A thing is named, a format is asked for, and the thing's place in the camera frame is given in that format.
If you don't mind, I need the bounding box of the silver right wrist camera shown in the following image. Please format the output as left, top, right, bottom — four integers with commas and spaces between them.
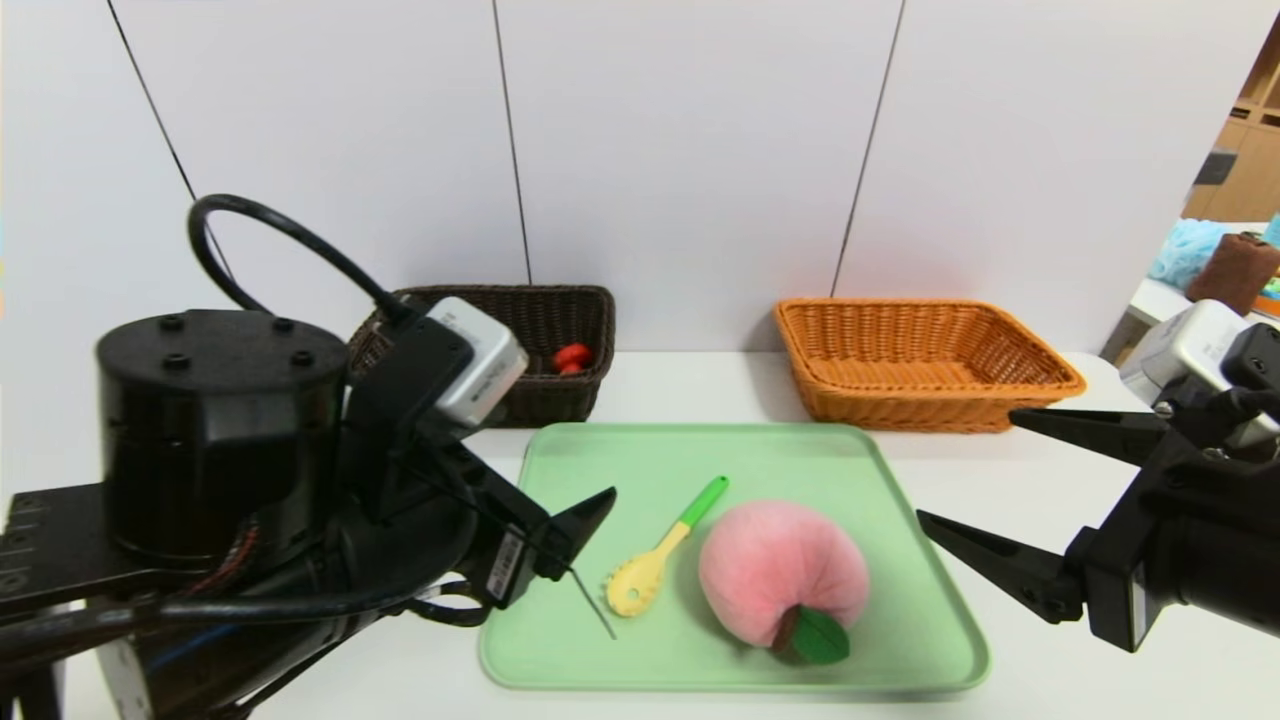
1120, 298, 1280, 446

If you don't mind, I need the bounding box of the pink plush peach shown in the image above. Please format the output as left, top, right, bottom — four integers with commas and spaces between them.
698, 500, 871, 666

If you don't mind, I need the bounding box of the yellow spaghetti spoon green handle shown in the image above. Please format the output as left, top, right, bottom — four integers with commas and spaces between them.
604, 475, 730, 618

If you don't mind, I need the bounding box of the light blue cloth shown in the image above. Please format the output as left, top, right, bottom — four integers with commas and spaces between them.
1147, 219, 1236, 291

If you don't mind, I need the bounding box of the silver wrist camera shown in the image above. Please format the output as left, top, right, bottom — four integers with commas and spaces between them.
1120, 298, 1280, 446
425, 296, 529, 429

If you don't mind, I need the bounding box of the brown rolled towel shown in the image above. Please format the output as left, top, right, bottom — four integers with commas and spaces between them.
1187, 232, 1280, 316

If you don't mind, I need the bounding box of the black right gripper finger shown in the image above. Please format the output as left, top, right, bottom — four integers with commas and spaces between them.
915, 508, 1087, 625
1008, 406, 1171, 468

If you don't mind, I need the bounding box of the white side table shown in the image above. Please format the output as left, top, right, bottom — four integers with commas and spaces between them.
1100, 222, 1280, 366

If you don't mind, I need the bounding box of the wooden shelf unit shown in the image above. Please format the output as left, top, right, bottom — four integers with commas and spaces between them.
1180, 10, 1280, 226

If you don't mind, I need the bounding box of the dark grey box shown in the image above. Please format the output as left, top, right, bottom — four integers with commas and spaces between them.
1192, 148, 1239, 189

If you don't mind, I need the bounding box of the orange wicker basket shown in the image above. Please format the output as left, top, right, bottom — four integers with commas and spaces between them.
773, 298, 1087, 435

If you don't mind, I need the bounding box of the dark brown wicker basket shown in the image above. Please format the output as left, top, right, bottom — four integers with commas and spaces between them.
348, 285, 617, 429

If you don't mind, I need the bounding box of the light green plastic tray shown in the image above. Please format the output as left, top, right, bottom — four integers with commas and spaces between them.
478, 422, 992, 693

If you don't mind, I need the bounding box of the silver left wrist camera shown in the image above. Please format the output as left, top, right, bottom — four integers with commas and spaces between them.
425, 296, 529, 429

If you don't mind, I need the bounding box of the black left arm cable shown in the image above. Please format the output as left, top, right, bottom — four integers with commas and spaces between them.
188, 194, 413, 323

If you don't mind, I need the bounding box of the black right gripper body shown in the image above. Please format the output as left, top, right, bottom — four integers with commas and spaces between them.
1065, 428, 1280, 655

